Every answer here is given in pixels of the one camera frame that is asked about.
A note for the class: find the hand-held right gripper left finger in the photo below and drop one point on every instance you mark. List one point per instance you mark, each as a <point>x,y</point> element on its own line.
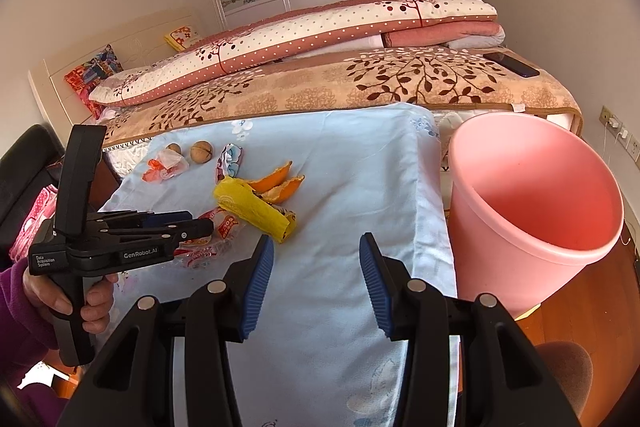
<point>257,292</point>

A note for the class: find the black smartphone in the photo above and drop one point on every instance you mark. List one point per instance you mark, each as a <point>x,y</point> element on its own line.
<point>512,64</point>

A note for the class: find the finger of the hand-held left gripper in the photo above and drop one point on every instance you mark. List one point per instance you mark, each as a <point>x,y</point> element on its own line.
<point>190,232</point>
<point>160,218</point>

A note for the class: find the white wall socket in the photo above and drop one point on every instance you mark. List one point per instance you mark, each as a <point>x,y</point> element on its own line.
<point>633,148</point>

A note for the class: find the clear red-label snack wrapper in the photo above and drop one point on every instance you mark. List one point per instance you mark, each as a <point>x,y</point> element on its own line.
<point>227,227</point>

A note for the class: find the light blue floral cloth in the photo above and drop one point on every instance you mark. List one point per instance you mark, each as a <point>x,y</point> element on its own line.
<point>325,217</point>

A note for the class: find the person's left forearm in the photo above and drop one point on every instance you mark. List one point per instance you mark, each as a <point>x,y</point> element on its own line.
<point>20,337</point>

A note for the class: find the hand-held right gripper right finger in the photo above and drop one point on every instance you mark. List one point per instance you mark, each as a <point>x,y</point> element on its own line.
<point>374,292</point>

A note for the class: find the pink printed cloth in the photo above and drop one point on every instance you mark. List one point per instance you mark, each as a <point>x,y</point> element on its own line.
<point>35,217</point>

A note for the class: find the pink plastic bucket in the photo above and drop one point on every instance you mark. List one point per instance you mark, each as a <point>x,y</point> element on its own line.
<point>525,207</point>

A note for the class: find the black chair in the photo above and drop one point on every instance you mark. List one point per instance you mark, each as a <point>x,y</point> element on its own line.
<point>25,167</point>

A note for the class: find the orange peel piece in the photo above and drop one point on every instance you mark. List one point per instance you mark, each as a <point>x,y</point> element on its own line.
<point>285,191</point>
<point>272,177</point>

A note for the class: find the brown wooden nightstand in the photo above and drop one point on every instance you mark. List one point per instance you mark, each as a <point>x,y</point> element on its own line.
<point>107,182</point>

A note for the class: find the brown walnut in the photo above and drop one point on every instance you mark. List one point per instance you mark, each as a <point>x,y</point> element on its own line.
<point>174,148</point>
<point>202,153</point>

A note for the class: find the colourful printed pillow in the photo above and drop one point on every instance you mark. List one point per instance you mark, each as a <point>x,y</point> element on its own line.
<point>90,74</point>

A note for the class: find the yellow floral pillow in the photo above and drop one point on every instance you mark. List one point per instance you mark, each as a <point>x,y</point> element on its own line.
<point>182,37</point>

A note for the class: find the orange clear candy wrapper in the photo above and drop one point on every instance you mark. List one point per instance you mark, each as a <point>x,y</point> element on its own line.
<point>167,164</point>

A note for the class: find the person's left hand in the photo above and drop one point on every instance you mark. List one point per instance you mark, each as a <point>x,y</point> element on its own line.
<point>100,302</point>

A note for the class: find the polka dot folded quilt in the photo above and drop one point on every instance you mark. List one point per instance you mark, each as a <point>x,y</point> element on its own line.
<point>300,34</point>

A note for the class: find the red blue candy wrapper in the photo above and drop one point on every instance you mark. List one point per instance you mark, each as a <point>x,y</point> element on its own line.
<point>230,159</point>

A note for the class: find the beige wall socket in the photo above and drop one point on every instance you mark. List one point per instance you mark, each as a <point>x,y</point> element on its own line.
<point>606,113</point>

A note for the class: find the yellow foam net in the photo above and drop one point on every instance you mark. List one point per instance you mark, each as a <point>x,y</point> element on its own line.
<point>250,204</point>

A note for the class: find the brown leaf-print blanket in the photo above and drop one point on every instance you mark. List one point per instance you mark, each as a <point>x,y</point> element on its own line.
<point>350,87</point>

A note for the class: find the person's leg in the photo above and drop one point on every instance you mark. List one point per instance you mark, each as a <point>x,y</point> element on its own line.
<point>565,372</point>

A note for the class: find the cream wooden bed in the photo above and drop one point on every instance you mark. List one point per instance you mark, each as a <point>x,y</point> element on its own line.
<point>135,42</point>

